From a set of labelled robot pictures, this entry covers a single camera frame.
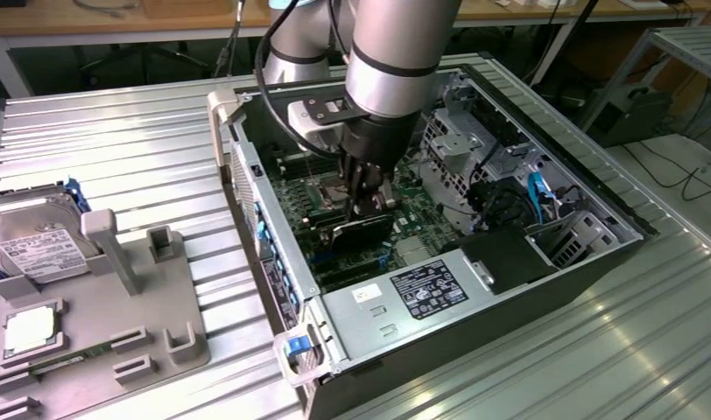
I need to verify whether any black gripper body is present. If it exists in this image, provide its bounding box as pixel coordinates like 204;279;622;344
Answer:
339;112;420;172

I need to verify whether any black graphics card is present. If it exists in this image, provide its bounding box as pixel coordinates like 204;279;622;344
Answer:
324;213;396;256

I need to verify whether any CPU socket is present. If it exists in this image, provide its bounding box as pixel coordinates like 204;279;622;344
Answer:
317;179;349;209

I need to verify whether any green motherboard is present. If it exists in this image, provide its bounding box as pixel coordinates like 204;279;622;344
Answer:
266;143;451;295

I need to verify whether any black RAM slot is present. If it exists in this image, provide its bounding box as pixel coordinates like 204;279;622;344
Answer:
304;203;343;222
277;155;341;171
276;150;341;165
280;159;341;175
282;164;341;180
306;208;340;228

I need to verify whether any perforated metal disk bay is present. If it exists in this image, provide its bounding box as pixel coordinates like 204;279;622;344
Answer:
417;107;492;207

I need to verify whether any silver chipset heatsink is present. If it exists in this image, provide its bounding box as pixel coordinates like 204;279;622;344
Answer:
397;239;433;259

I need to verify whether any long black expansion slot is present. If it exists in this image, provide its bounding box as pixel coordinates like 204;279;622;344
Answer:
322;267;389;291
318;258;384;283

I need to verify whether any black plastic shroud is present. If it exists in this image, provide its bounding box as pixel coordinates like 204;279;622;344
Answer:
440;225;560;298

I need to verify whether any silver power supply unit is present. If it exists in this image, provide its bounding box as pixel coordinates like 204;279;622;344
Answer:
322;251;501;367

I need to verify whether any slotted metal disk bay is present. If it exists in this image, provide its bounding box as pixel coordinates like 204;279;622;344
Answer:
523;208;623;271

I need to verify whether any long wooden desk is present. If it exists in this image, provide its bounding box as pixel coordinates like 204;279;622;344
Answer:
0;0;711;97

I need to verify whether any open black PC case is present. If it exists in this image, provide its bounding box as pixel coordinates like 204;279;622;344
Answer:
208;63;662;420

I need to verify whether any black floor device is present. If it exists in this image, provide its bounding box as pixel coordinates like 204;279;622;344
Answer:
588;85;678;149

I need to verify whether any white round table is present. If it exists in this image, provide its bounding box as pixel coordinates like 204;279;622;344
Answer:
603;130;711;251

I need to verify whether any blue plastic disk carrier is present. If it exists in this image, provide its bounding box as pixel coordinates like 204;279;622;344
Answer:
0;176;95;212

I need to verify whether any grey parts rack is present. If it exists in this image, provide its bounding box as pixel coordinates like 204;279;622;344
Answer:
0;208;212;420

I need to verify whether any silver hard disk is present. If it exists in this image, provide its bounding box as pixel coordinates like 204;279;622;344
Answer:
0;192;95;284

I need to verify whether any silver CPU chip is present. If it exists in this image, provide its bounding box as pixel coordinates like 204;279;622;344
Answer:
2;305;63;355

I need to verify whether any black power wire bundle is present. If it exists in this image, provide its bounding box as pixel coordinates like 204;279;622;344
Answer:
467;179;536;231

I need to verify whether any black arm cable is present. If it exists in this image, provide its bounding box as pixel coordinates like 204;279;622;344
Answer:
254;0;345;159

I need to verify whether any blue data wire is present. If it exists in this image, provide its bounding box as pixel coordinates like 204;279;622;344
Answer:
528;171;555;228

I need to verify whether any grey hanging cable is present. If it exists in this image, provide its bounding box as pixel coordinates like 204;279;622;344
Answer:
214;0;245;79

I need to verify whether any metal slat shelf frame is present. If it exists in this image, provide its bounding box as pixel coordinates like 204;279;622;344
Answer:
610;24;711;146

